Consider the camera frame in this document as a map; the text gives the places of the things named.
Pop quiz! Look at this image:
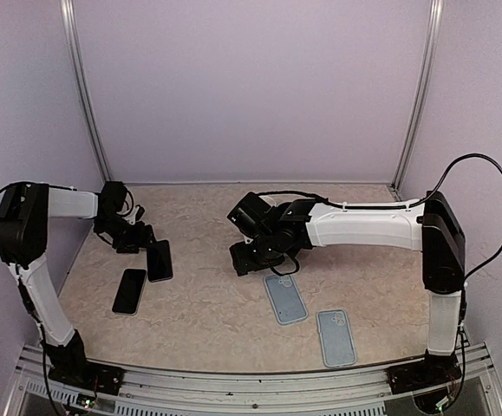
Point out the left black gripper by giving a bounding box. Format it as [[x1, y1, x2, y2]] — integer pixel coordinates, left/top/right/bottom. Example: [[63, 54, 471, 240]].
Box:
[[95, 213, 159, 253]]

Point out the purple edged black phone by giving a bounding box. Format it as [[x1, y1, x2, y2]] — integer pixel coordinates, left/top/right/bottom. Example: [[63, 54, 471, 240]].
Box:
[[147, 240, 173, 283]]

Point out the light blue phone case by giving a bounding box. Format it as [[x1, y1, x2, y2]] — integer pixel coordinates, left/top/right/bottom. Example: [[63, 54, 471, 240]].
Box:
[[263, 275, 309, 326], [316, 309, 357, 368]]

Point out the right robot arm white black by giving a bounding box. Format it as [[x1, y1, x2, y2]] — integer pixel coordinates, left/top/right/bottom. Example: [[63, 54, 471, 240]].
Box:
[[227, 191, 466, 385]]

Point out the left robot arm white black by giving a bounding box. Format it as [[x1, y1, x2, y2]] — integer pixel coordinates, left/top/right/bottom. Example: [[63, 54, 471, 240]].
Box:
[[0, 181, 155, 386]]

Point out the black phone near left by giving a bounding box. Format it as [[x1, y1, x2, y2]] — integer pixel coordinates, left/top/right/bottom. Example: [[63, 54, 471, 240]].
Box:
[[112, 269, 147, 315]]

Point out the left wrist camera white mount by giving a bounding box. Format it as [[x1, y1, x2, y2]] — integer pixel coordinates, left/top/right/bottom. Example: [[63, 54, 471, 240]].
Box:
[[123, 205, 145, 225]]

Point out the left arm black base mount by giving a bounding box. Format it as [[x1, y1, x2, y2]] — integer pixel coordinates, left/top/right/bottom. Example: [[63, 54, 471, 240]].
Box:
[[49, 361, 125, 396]]

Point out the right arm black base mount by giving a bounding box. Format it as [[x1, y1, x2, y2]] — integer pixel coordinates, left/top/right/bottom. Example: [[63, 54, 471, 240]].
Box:
[[386, 353, 462, 394]]

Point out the left aluminium frame post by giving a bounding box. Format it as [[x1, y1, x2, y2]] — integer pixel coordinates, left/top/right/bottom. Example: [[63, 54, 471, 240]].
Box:
[[60, 0, 114, 181]]

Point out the aluminium frame post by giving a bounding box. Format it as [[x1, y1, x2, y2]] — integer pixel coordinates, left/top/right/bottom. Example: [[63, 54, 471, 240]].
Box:
[[60, 0, 114, 181], [390, 0, 445, 198]]

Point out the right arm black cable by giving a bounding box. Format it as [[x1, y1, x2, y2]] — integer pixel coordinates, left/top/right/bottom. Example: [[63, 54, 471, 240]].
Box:
[[254, 152, 502, 283]]

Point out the right aluminium frame post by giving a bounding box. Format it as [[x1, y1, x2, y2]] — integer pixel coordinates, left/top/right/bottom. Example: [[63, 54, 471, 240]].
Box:
[[390, 0, 445, 198]]

